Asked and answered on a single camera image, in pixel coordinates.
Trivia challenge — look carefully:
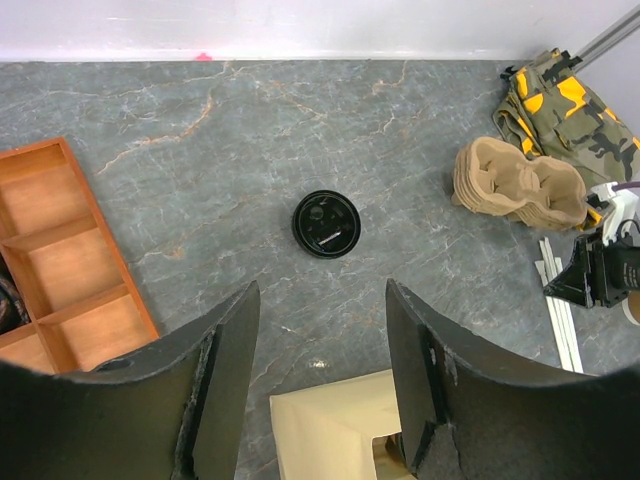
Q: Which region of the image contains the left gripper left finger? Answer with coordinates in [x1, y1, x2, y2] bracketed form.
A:
[1, 283, 261, 479]

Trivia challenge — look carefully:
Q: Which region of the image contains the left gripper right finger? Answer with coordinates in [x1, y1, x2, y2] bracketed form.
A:
[386, 280, 639, 479]

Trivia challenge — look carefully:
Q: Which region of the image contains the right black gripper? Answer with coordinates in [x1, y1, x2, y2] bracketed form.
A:
[543, 234, 639, 308]

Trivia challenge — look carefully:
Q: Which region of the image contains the beige paper bag with handles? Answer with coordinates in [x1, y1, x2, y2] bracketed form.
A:
[270, 370, 413, 479]

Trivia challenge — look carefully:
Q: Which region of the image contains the brown cardboard cup carrier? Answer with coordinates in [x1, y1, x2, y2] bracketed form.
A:
[451, 137, 587, 231]

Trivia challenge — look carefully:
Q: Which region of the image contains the white wrapped straw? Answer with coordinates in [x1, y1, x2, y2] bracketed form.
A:
[542, 237, 584, 373]
[535, 238, 576, 372]

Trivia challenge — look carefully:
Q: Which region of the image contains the stack of paper cups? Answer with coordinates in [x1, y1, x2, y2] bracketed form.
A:
[622, 291, 640, 326]

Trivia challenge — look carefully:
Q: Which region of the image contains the orange compartment tray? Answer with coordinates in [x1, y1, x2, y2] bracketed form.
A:
[1, 138, 159, 374]

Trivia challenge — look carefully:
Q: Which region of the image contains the camouflage folded cloth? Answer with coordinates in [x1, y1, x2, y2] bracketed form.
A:
[493, 49, 639, 188]

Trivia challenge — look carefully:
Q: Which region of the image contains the brown patterned rolled cloth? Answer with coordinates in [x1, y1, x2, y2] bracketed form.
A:
[0, 275, 31, 334]

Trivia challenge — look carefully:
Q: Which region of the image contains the black cup lid on table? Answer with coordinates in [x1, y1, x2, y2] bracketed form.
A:
[291, 190, 361, 259]

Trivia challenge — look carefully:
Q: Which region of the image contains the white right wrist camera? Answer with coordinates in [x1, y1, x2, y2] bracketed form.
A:
[587, 181, 639, 247]

